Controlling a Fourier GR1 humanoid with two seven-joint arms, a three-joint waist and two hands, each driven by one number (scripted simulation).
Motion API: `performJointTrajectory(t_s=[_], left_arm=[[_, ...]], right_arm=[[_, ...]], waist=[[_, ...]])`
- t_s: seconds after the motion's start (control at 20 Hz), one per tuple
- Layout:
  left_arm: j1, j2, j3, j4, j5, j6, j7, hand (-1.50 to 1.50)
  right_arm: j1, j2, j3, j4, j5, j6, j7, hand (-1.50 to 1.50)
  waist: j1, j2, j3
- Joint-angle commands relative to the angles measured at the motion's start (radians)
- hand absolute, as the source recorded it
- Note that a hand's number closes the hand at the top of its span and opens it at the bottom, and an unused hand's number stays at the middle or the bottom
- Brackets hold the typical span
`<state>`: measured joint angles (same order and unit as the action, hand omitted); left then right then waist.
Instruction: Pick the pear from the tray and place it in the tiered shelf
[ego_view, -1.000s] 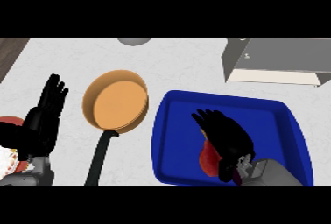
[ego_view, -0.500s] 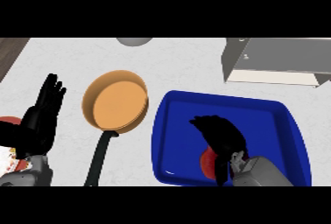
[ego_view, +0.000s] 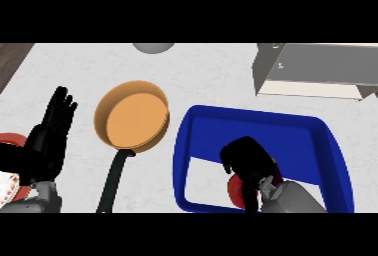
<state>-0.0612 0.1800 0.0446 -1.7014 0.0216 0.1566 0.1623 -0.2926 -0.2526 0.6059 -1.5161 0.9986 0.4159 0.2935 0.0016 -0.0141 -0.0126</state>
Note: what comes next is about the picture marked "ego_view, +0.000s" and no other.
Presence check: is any red plate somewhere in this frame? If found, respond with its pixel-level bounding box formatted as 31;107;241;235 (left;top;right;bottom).
0;132;33;203

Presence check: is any orange frying pan black handle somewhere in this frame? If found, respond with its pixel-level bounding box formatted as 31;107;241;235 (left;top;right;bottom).
93;79;172;214

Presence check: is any blue tray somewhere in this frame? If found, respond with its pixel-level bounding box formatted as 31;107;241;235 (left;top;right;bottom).
172;104;356;214

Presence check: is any grey round bowl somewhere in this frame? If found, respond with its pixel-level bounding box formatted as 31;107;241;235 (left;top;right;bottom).
132;42;176;55

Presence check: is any red fruit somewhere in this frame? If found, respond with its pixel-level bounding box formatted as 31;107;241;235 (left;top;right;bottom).
226;173;248;211

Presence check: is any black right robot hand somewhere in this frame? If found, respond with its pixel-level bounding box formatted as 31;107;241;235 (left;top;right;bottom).
219;135;285;213

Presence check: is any dark wood panel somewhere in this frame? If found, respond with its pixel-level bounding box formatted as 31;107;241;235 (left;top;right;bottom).
0;42;37;95

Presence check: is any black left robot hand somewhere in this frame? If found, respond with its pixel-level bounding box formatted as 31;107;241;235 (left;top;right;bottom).
0;85;80;186

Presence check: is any white patterned object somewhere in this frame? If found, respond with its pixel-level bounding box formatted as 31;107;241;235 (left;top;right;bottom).
0;171;22;209

